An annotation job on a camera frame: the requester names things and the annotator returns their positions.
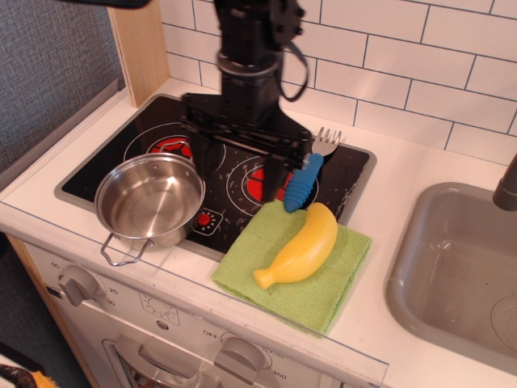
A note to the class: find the wooden side post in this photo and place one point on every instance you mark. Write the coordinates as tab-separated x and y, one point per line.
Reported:
141	47

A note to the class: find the grey faucet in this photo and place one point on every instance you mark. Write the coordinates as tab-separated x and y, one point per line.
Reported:
505	195

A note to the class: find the grey oven door handle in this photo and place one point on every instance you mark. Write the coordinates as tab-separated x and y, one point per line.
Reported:
165	364

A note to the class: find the orange black object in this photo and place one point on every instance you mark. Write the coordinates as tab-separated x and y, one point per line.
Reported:
17	377

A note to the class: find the yellow toy banana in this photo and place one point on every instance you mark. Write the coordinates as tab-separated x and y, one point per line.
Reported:
306	252

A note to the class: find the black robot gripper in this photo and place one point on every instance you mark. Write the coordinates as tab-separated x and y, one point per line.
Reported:
246	115

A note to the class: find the blue handled fork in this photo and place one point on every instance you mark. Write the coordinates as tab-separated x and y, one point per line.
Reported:
301	184

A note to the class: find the grey oven knob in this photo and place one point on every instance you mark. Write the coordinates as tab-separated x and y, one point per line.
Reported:
240	359

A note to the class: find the silver steel pot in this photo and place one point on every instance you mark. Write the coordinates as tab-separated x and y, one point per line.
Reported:
151	199

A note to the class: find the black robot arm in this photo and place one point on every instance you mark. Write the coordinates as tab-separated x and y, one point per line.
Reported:
257	33

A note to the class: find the grey sink basin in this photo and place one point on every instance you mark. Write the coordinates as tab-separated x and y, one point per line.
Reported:
453	281

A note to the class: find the green cloth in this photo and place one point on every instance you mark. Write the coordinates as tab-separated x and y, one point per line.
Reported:
311	303

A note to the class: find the grey timer knob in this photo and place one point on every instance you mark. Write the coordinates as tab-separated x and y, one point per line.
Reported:
77	284

